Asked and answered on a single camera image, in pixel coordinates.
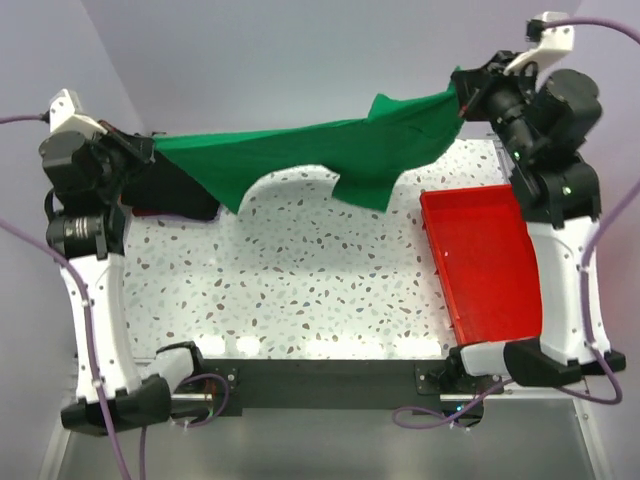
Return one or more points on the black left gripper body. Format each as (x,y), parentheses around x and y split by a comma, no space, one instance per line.
(118,158)

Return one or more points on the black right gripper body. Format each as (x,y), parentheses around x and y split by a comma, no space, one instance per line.
(503,99)

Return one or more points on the green t shirt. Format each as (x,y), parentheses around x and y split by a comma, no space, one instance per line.
(367,154)

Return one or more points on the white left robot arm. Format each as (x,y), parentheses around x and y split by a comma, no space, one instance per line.
(86,227)

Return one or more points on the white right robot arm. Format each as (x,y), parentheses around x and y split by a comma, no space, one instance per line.
(541,128)

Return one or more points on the dark red folded t shirt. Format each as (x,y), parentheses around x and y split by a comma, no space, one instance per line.
(144,212)

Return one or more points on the black folded t shirt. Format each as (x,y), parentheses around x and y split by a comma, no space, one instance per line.
(164,184)

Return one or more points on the lilac folded t shirt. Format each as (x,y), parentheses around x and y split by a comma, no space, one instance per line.
(204,212)

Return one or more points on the red plastic bin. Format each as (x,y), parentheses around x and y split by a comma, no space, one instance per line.
(485,262)

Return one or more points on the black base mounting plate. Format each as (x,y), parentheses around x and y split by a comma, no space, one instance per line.
(342,385)

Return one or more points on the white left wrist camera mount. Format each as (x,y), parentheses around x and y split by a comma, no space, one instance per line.
(66,114)

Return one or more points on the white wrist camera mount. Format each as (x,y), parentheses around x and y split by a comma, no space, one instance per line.
(549,45)
(66,114)

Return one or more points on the aluminium frame rail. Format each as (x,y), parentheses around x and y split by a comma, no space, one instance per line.
(505,162)

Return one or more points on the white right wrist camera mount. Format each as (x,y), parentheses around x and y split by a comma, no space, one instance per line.
(549,45)

